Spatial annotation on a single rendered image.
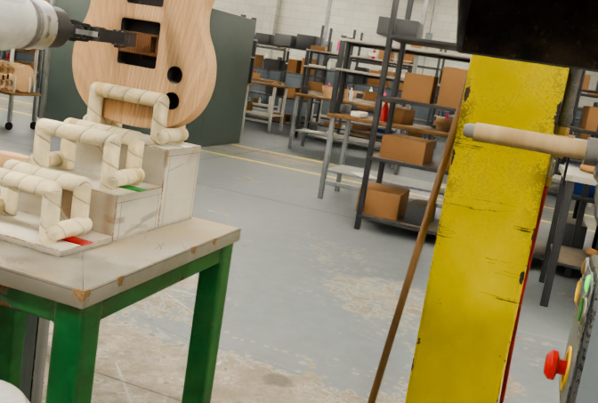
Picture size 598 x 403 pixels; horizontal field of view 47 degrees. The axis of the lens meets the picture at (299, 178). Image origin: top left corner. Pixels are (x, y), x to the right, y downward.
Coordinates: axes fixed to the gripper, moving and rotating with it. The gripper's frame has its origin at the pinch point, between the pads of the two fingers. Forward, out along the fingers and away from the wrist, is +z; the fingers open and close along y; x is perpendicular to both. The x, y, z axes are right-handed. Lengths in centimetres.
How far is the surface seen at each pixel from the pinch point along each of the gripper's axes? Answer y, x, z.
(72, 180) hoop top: 7.7, -26.9, -16.7
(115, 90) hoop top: -2.2, -11.3, 6.9
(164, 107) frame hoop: 10.1, -12.9, 7.5
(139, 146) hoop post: 10.3, -20.9, -0.3
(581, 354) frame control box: 97, -28, -33
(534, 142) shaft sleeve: 85, -6, 0
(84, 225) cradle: 11.7, -34.6, -17.3
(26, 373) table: -30, -93, 22
